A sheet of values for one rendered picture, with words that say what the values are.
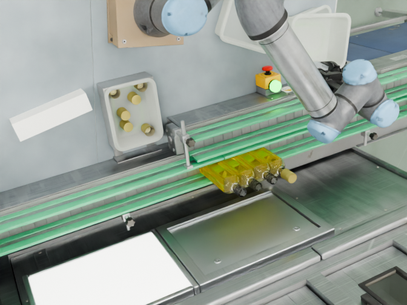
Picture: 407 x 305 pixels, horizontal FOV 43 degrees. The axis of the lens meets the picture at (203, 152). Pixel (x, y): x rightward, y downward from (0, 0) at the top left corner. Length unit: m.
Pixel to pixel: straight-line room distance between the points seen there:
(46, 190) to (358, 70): 1.01
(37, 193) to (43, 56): 0.43
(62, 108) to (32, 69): 0.15
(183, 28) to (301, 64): 0.41
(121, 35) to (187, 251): 0.69
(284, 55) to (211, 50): 0.74
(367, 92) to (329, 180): 0.72
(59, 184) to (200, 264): 0.53
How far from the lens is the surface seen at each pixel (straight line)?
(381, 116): 1.37
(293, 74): 1.16
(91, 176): 1.71
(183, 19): 1.43
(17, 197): 1.71
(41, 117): 1.64
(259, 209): 1.75
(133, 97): 1.70
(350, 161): 2.11
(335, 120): 1.27
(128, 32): 1.61
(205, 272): 1.50
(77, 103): 1.65
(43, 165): 1.76
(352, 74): 1.31
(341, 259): 1.57
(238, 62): 1.91
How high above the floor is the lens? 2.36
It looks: 56 degrees down
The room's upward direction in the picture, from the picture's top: 128 degrees clockwise
